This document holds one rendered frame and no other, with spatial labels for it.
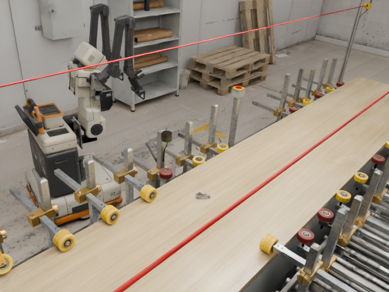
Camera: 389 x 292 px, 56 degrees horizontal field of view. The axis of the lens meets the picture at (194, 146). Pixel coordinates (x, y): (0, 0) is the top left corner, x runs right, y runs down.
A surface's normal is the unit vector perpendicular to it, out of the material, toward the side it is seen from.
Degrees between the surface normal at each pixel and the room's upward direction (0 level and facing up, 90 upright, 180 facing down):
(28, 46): 90
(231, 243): 0
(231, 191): 0
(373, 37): 90
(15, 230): 0
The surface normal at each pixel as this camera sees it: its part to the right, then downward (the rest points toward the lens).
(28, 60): 0.74, 0.38
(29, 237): 0.07, -0.87
